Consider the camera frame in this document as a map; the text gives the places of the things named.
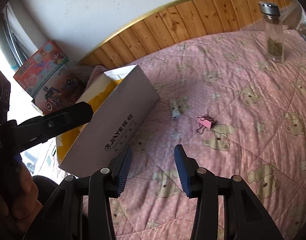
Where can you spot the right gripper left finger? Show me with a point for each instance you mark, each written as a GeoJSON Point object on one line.
{"type": "Point", "coordinates": [120, 171]}

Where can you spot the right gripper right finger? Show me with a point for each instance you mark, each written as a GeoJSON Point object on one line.
{"type": "Point", "coordinates": [187, 171]}

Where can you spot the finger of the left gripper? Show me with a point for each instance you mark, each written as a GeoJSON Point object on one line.
{"type": "Point", "coordinates": [56, 123]}

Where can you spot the pink binder clip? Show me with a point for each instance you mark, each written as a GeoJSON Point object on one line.
{"type": "Point", "coordinates": [205, 122]}

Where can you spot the left hand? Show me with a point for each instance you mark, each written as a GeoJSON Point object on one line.
{"type": "Point", "coordinates": [19, 203]}

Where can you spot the robot toy box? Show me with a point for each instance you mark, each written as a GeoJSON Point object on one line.
{"type": "Point", "coordinates": [61, 90]}

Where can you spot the colourful cartoon toy box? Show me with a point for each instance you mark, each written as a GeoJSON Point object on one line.
{"type": "Point", "coordinates": [36, 70]}

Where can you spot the white cardboard box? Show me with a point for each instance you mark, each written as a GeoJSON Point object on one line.
{"type": "Point", "coordinates": [121, 99]}

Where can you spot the glass jar with lid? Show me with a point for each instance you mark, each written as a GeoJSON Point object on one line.
{"type": "Point", "coordinates": [274, 37]}

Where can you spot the bubble wrap sheet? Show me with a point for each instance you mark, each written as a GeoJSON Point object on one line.
{"type": "Point", "coordinates": [294, 17]}

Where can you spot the wooden wall panelling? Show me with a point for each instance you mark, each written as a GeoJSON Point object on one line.
{"type": "Point", "coordinates": [171, 24]}

